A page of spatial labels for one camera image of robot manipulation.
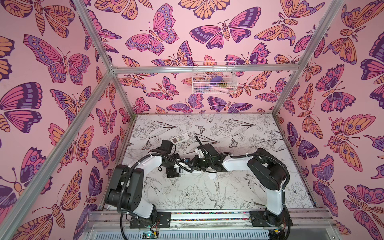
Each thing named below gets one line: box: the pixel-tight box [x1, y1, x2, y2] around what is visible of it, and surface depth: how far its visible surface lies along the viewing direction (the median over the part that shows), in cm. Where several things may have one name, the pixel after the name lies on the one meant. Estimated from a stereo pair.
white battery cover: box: [209, 172, 217, 180], surface depth 89 cm
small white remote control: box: [170, 132, 190, 145], surface depth 107 cm
